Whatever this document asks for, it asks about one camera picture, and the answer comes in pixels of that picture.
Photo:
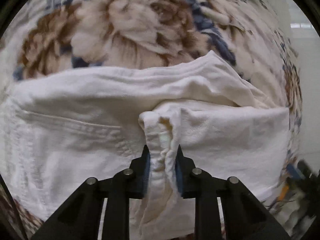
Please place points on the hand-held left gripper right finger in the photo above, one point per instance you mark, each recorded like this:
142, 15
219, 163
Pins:
178, 176

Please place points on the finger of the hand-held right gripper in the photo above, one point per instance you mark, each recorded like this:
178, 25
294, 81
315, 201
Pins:
293, 171

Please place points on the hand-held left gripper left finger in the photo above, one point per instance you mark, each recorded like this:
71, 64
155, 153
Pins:
147, 166

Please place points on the white pants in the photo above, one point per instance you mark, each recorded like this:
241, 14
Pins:
75, 100

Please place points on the floral bed sheet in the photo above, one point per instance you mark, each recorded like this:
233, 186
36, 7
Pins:
125, 17

